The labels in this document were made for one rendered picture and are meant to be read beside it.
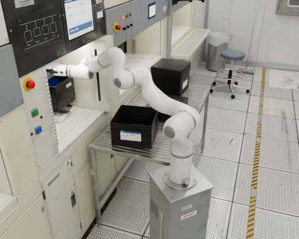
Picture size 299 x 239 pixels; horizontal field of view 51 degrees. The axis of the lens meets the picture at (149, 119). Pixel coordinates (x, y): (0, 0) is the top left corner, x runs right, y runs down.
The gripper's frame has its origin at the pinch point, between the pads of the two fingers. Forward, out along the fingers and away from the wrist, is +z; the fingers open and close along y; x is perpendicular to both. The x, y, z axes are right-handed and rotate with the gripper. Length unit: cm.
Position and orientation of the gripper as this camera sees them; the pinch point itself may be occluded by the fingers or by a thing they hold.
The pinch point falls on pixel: (49, 68)
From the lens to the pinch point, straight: 220.6
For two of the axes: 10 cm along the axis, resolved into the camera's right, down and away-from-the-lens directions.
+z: -9.4, -1.6, 3.0
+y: 3.4, -4.4, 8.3
